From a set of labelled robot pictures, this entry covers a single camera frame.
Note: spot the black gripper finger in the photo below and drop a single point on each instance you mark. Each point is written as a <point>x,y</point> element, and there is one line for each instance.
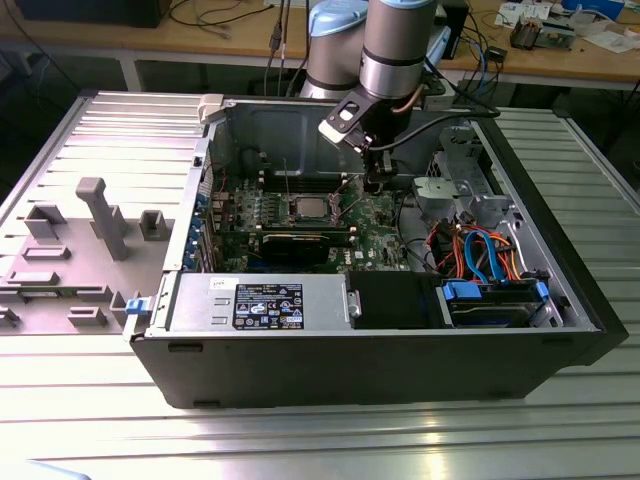
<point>375,170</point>

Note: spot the silver CPU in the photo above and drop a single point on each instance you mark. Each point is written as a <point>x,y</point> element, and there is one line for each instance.
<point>312,206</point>

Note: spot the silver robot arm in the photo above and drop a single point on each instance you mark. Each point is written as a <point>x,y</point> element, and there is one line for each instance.
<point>390,60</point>

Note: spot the CPU socket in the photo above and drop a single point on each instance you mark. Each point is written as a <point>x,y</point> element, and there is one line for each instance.
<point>331,210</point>

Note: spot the CPU cooler heat sink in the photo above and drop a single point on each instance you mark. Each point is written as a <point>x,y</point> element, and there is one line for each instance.
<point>525,34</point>

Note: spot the blue slot clip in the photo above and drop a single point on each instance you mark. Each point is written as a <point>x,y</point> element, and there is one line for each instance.
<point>189,260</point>
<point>201,201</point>
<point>197,222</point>
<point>193,245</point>

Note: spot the green motherboard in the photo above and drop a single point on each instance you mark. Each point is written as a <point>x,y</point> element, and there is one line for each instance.
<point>375,240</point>

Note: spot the RAM stick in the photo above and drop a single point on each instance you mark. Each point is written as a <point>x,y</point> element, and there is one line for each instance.
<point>305,227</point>

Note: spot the black graphics card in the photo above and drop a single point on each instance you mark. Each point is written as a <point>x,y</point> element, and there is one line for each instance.
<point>295,247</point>

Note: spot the silver metal drive cage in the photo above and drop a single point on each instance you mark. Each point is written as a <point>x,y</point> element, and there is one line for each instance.
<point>487,205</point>

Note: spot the black tower box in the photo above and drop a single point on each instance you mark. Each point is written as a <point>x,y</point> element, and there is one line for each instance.
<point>459,30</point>

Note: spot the black plastic shroud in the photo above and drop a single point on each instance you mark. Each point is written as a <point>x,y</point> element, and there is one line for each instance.
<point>390,300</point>

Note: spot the small black adapter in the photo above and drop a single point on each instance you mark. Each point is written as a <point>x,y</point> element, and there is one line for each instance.
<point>496,54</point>

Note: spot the white printed paper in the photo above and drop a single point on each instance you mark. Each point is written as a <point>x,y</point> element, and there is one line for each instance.
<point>510,12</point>

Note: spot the beige case latch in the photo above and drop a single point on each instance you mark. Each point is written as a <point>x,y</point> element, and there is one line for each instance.
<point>209,107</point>

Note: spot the hard disk blue carrier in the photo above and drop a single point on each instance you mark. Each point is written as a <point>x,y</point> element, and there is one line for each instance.
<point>485,310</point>

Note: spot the grey electronic device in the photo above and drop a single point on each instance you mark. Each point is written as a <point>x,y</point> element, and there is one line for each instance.
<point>557,36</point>

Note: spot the black PC case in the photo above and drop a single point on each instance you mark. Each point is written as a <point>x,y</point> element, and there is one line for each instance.
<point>350,370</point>

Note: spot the silver power supply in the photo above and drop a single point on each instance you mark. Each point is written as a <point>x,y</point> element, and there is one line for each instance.
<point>200,300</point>

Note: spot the blue box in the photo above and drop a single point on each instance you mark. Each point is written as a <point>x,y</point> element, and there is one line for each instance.
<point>595,5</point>

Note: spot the white paper sheets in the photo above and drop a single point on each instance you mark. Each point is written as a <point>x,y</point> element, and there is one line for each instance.
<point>615,40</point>

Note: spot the wooden desk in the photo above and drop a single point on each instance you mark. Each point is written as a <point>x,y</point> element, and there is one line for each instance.
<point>150,37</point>

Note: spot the blue case latch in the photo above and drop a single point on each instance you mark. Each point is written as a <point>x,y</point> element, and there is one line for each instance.
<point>137,306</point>

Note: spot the grey parts rack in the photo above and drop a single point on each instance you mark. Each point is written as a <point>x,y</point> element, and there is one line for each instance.
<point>75,260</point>

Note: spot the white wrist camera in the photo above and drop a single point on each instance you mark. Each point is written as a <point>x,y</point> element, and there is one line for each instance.
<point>345,117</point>

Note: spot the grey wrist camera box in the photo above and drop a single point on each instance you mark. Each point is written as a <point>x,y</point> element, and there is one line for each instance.
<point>440,97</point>

